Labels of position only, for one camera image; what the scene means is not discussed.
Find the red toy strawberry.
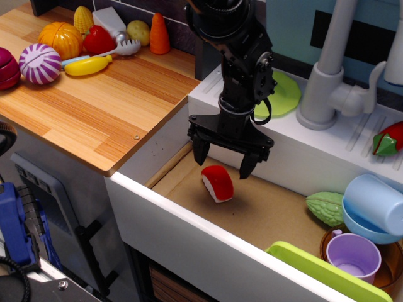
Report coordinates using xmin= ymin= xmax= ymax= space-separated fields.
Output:
xmin=84 ymin=25 xmax=116 ymax=54

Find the orange toy carrot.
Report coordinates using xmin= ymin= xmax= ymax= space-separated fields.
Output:
xmin=150 ymin=13 xmax=171 ymax=55

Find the yellow toy potato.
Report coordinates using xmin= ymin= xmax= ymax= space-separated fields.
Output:
xmin=127 ymin=20 xmax=150 ymax=47

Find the green toy plate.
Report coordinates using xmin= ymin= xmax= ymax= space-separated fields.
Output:
xmin=268 ymin=71 xmax=302 ymax=118

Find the yellow toy corn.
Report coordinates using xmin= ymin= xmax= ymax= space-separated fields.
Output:
xmin=74 ymin=6 xmax=94 ymax=35

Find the light blue toy cup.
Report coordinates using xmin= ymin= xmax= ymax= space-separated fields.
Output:
xmin=344 ymin=174 xmax=402 ymax=237

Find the lime green tray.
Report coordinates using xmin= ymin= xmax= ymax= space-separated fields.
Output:
xmin=265 ymin=241 xmax=392 ymax=301

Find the blue toy bowl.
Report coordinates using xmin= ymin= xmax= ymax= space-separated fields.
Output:
xmin=343 ymin=200 xmax=402 ymax=245

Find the grey pasta spoon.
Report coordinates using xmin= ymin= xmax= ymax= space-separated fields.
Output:
xmin=62 ymin=40 xmax=141 ymax=69

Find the green toy bitter gourd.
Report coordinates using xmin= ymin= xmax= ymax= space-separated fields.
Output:
xmin=305 ymin=191 xmax=344 ymax=227

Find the purple toy cup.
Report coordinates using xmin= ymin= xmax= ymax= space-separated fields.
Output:
xmin=326 ymin=229 xmax=382 ymax=284

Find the purple white toy onion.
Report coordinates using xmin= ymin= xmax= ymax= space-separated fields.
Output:
xmin=18 ymin=43 xmax=62 ymax=85

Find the magenta toy vegetable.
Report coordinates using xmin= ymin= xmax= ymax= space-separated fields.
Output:
xmin=0 ymin=47 xmax=21 ymax=91

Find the orange transparent toy bowl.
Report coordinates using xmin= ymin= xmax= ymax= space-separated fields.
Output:
xmin=319 ymin=224 xmax=402 ymax=296

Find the orange toy pumpkin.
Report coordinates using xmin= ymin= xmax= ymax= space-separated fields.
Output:
xmin=38 ymin=21 xmax=84 ymax=60

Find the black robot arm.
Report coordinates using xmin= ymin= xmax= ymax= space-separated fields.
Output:
xmin=185 ymin=1 xmax=277 ymax=179

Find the grey toy faucet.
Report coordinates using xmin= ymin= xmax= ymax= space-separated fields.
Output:
xmin=297 ymin=0 xmax=387 ymax=130

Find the red toy pepper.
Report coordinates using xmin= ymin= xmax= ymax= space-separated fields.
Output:
xmin=372 ymin=121 xmax=402 ymax=157

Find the blue clamp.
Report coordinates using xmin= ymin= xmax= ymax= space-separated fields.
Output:
xmin=1 ymin=182 xmax=62 ymax=271

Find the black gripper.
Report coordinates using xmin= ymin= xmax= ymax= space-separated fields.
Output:
xmin=188 ymin=109 xmax=274 ymax=179

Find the yellow toy banana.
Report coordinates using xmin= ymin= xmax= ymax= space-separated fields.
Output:
xmin=64 ymin=55 xmax=113 ymax=76

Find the black cable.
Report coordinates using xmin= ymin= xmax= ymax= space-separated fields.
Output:
xmin=0 ymin=255 xmax=32 ymax=302

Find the red white toy sushi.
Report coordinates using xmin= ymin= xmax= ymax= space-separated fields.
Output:
xmin=201 ymin=165 xmax=234 ymax=203

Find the white toy bottle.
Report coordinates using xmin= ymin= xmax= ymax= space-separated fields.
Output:
xmin=92 ymin=7 xmax=130 ymax=44

